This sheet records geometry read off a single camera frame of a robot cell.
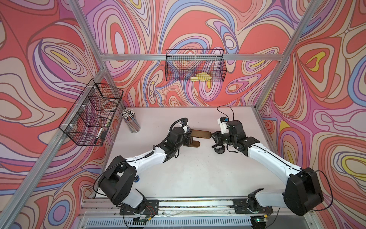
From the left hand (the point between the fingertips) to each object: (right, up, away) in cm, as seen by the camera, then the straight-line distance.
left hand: (190, 132), depth 85 cm
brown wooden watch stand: (+6, -1, 0) cm, 6 cm away
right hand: (+14, -4, -1) cm, 14 cm away
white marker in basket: (-48, -1, -13) cm, 50 cm away
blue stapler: (-32, -28, -3) cm, 42 cm away
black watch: (+19, -12, +6) cm, 23 cm away
